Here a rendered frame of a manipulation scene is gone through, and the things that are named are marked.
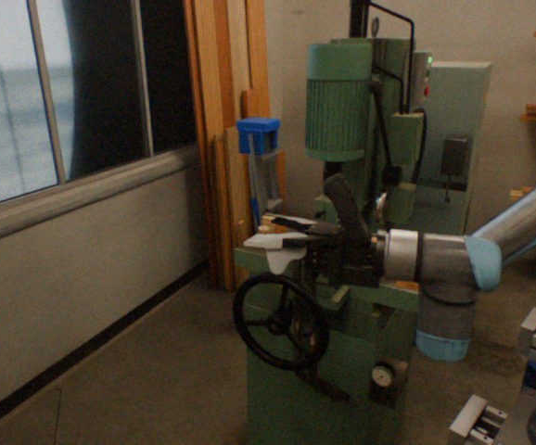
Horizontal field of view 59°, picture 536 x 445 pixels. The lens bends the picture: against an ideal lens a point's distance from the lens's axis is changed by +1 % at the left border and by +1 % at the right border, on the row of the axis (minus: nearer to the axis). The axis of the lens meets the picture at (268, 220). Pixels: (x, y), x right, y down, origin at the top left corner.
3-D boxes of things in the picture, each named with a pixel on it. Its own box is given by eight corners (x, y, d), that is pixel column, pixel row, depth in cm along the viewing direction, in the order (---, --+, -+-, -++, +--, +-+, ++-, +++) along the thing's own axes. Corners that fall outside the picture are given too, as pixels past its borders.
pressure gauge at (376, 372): (369, 387, 131) (371, 363, 128) (373, 379, 134) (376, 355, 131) (391, 395, 128) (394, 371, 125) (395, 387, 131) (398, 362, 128)
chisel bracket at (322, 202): (313, 224, 144) (314, 198, 141) (331, 211, 156) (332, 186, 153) (336, 229, 141) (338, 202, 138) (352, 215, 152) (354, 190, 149)
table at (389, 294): (216, 277, 143) (215, 260, 141) (265, 242, 168) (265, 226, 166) (418, 336, 115) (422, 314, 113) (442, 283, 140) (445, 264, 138)
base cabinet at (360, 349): (246, 467, 179) (242, 303, 153) (310, 377, 226) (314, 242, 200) (360, 524, 158) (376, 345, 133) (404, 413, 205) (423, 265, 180)
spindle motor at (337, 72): (294, 158, 136) (296, 44, 125) (318, 147, 151) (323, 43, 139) (351, 166, 128) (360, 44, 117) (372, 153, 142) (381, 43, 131)
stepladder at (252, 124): (256, 341, 256) (229, 122, 218) (275, 318, 277) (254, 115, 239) (283, 347, 248) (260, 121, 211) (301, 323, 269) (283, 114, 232)
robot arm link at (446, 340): (463, 329, 79) (472, 271, 75) (470, 372, 69) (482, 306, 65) (414, 322, 81) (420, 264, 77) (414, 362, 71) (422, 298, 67)
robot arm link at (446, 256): (496, 309, 65) (507, 252, 62) (412, 297, 67) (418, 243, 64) (488, 282, 72) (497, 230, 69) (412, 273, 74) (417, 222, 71)
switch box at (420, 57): (400, 105, 152) (405, 51, 146) (408, 101, 160) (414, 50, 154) (419, 106, 149) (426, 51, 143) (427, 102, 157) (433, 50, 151)
